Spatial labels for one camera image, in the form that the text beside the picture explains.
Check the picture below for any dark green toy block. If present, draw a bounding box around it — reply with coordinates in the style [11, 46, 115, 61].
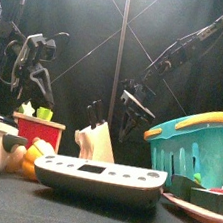
[187, 186, 223, 216]
[167, 173, 207, 204]

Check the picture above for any small grey cube toy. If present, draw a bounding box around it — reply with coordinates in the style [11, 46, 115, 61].
[70, 117, 122, 166]

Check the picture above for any red wooden shape sorter box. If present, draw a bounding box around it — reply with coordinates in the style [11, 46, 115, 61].
[7, 111, 68, 157]

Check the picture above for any teal basket orange rim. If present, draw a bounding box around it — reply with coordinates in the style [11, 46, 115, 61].
[135, 99, 223, 196]

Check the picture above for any pink toy tray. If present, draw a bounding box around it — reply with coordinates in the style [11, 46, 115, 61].
[158, 190, 223, 223]

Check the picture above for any thin diagonal brace wire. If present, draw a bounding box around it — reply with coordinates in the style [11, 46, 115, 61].
[50, 0, 169, 100]
[81, 0, 205, 117]

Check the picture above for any green shape block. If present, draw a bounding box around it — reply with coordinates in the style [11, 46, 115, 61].
[34, 105, 55, 123]

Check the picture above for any yellow orange toy pepper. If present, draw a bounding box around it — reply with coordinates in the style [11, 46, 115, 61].
[19, 135, 59, 184]

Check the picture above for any pale star shape block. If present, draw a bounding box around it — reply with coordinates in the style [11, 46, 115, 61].
[17, 100, 38, 118]

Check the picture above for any cream toy eggshell half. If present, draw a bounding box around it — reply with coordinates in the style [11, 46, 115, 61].
[4, 143, 28, 176]

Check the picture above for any black toy knife handle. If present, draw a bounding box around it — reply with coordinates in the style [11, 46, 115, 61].
[83, 104, 101, 132]
[92, 98, 109, 126]

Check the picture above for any grey vertical frame pole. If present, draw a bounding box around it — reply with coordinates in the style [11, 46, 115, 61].
[106, 0, 132, 122]

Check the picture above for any small green toy ball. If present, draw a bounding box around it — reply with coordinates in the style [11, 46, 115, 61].
[191, 171, 204, 185]

